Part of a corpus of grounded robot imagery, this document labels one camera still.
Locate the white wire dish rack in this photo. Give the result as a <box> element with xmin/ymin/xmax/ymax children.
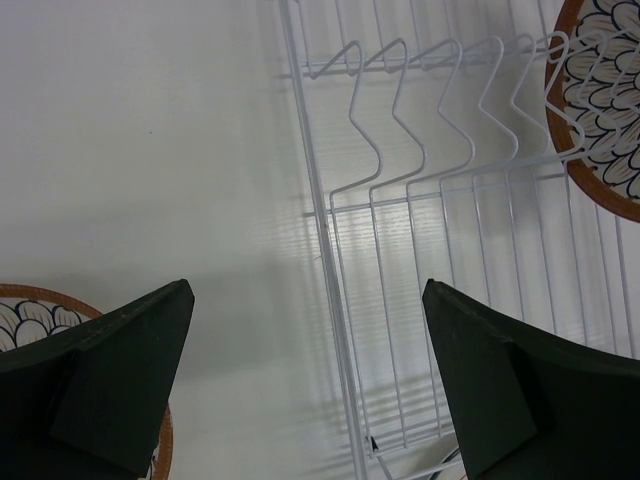
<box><xmin>278</xmin><ymin>1</ymin><xmax>639</xmax><ymax>479</ymax></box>

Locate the orange sunburst glass plate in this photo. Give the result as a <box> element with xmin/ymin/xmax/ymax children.
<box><xmin>426</xmin><ymin>443</ymin><xmax>467</xmax><ymax>480</ymax></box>

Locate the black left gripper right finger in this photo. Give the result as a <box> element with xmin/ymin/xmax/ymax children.
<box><xmin>422</xmin><ymin>279</ymin><xmax>639</xmax><ymax>479</ymax></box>

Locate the floral plate brown rim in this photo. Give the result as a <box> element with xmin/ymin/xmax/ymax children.
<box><xmin>545</xmin><ymin>1</ymin><xmax>639</xmax><ymax>222</ymax></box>
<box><xmin>1</xmin><ymin>283</ymin><xmax>174</xmax><ymax>480</ymax></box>

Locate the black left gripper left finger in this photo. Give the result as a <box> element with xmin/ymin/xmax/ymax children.
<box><xmin>1</xmin><ymin>279</ymin><xmax>195</xmax><ymax>479</ymax></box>

